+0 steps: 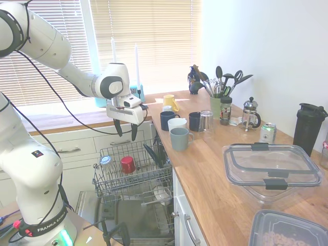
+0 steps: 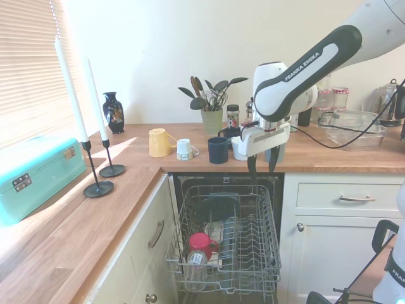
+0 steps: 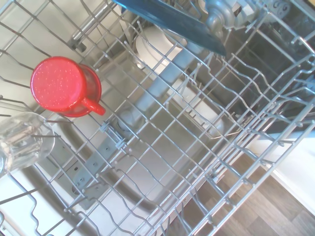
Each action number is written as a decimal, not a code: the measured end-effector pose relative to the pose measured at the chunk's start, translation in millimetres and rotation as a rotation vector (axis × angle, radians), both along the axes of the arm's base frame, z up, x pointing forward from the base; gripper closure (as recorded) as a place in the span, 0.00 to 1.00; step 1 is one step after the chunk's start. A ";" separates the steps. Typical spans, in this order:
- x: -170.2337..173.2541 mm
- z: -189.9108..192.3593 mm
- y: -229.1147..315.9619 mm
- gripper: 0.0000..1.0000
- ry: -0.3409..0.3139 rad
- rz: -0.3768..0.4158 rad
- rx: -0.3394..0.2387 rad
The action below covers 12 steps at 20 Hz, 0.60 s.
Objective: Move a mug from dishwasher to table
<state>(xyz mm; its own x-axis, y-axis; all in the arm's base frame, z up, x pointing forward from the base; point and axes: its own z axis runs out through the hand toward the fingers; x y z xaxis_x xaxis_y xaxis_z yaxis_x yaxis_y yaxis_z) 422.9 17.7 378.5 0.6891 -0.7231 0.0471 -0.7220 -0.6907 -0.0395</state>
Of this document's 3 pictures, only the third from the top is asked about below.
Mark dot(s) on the red speckled enamel mug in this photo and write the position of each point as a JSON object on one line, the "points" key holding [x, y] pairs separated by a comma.
{"points": [[56, 83]]}

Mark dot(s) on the built-in dishwasher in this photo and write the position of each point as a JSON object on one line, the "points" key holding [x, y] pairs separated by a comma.
{"points": [[137, 177]]}

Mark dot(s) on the dark blue plate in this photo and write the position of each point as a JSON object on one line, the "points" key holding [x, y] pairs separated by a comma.
{"points": [[172, 22]]}

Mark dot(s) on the clear drinking glass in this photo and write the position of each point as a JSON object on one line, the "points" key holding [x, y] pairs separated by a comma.
{"points": [[22, 142]]}

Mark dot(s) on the grey plastic water fitting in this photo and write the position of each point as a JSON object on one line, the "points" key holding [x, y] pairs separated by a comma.
{"points": [[217, 17]]}

